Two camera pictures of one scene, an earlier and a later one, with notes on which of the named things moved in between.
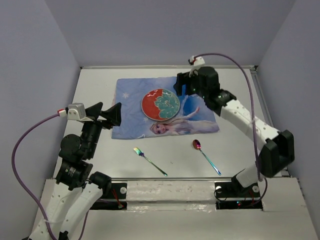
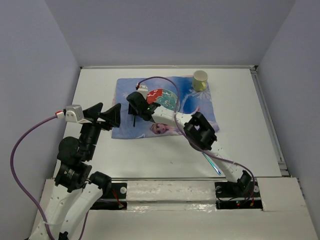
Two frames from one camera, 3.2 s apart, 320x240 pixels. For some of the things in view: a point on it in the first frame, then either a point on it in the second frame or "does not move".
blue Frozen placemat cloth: (151, 107) does not move
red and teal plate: (160, 104) does not move
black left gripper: (113, 114) does not move
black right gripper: (182, 77) -> (131, 110)
